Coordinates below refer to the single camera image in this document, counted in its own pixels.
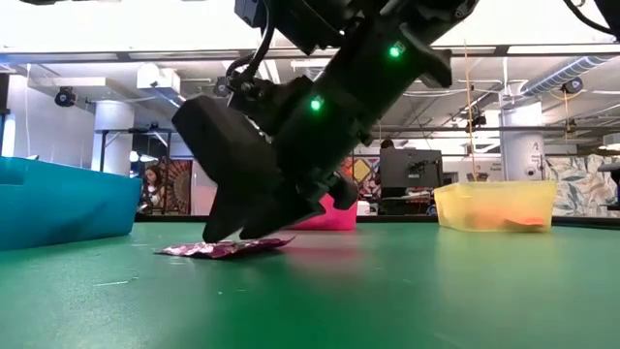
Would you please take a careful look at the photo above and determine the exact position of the white ceiling air unit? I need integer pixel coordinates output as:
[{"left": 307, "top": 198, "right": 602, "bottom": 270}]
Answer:
[{"left": 136, "top": 63, "right": 182, "bottom": 97}]

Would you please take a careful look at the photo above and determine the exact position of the colourful pattern panel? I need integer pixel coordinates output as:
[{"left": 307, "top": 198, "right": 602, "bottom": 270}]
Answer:
[{"left": 340, "top": 155, "right": 382, "bottom": 197}]

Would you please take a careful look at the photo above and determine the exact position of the yellow plastic bin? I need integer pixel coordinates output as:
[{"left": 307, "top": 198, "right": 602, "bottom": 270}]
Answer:
[{"left": 433, "top": 180, "right": 558, "bottom": 234}]

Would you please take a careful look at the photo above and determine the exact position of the black gantry frame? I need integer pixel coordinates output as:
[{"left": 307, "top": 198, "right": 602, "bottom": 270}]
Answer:
[{"left": 93, "top": 124, "right": 620, "bottom": 174}]

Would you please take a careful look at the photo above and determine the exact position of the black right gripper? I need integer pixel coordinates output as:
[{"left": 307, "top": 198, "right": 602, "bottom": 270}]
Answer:
[{"left": 170, "top": 52, "right": 377, "bottom": 244}]

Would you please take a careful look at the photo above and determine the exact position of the purple Skittles pack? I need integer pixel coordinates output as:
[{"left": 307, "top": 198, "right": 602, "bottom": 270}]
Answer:
[{"left": 154, "top": 236, "right": 296, "bottom": 260}]

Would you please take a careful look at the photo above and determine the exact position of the white round pillar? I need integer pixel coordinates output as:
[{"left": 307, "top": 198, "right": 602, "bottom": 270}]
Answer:
[
  {"left": 91, "top": 100, "right": 136, "bottom": 176},
  {"left": 499, "top": 101, "right": 545, "bottom": 183}
]

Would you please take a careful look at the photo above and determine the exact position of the black ceiling spotlight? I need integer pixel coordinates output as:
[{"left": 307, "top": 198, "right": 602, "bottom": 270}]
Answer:
[
  {"left": 212, "top": 75, "right": 233, "bottom": 99},
  {"left": 53, "top": 85, "right": 78, "bottom": 109}
]

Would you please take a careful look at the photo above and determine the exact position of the leaf pattern wall panel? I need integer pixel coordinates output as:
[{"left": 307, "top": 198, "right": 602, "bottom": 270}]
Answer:
[{"left": 543, "top": 154, "right": 620, "bottom": 218}]

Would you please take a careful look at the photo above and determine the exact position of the dark overhead beam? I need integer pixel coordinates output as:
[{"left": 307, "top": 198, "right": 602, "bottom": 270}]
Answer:
[{"left": 0, "top": 44, "right": 620, "bottom": 64}]

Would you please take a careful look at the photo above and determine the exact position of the blue plastic bin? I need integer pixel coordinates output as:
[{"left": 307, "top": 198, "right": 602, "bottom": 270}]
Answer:
[{"left": 0, "top": 155, "right": 143, "bottom": 251}]

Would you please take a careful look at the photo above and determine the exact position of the green table mat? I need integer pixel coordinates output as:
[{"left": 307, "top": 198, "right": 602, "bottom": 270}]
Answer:
[{"left": 0, "top": 221, "right": 620, "bottom": 349}]

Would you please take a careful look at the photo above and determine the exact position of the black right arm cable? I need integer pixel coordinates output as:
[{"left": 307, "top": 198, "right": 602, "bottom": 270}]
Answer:
[{"left": 224, "top": 0, "right": 273, "bottom": 94}]

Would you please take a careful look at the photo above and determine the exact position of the yellow hanging cord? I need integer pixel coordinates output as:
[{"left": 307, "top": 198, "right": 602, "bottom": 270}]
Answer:
[{"left": 462, "top": 41, "right": 480, "bottom": 183}]

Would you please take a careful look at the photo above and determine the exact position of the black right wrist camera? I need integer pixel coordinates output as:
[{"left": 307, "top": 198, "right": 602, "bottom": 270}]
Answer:
[{"left": 226, "top": 75, "right": 311, "bottom": 133}]

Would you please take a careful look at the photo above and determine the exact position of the orange Reese's pack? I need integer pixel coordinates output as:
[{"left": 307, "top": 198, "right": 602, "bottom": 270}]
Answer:
[
  {"left": 464, "top": 212, "right": 503, "bottom": 232},
  {"left": 502, "top": 216, "right": 547, "bottom": 231}
]

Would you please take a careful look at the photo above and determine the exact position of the black monitor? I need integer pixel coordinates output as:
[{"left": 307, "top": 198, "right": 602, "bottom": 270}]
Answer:
[{"left": 378, "top": 147, "right": 444, "bottom": 190}]

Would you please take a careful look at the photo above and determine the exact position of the pink plastic bin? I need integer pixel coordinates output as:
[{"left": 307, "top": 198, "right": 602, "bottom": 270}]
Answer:
[{"left": 284, "top": 192, "right": 359, "bottom": 233}]

